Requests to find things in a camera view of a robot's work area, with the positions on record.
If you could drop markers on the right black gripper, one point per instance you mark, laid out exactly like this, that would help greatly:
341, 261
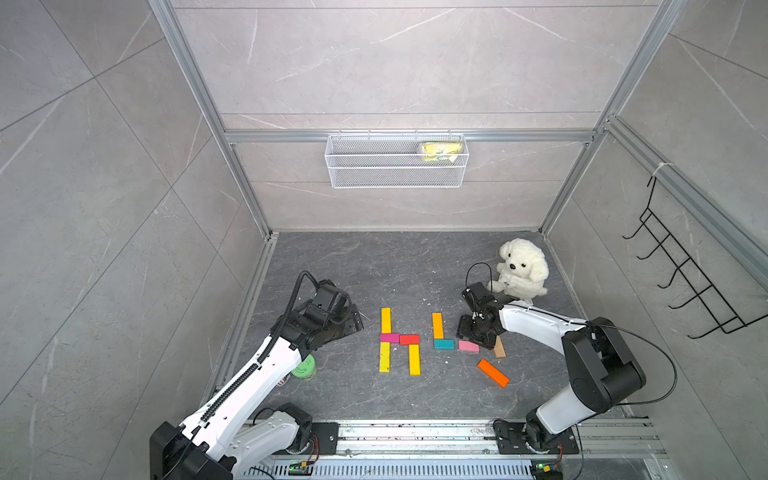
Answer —
462, 330

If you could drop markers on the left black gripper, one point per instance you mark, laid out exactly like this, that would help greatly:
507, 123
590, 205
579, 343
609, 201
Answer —
351, 317

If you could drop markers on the pink block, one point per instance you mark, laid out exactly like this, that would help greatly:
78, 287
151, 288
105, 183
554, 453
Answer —
468, 347

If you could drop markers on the teal block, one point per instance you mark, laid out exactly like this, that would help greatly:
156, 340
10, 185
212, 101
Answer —
444, 344

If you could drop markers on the amber orange block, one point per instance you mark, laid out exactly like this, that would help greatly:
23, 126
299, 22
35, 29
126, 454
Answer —
437, 326

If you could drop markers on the magenta block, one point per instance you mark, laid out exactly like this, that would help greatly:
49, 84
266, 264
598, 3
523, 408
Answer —
390, 338

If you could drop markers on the lime yellow long block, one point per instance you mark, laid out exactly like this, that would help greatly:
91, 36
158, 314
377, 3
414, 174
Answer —
385, 357

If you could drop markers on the red block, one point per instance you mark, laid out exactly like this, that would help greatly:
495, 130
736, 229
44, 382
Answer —
409, 339

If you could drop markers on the natural wood block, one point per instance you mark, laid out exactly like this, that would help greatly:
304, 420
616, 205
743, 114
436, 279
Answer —
498, 349

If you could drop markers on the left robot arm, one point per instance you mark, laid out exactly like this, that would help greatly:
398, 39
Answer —
226, 434

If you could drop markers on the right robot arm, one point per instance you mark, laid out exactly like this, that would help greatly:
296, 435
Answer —
602, 370

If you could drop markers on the green lid jar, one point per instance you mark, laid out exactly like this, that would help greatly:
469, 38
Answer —
306, 368

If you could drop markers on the white plush dog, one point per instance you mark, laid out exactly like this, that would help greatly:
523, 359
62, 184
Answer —
522, 272

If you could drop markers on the yellow sponge in basket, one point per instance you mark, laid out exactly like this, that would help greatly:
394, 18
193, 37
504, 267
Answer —
440, 151

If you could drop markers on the metal base rail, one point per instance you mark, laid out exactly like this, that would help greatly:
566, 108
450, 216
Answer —
472, 449

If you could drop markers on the white wire basket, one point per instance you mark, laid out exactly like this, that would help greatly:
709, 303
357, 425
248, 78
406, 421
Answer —
359, 161

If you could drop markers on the black wall hook rack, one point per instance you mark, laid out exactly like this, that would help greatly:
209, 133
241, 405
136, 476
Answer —
700, 289

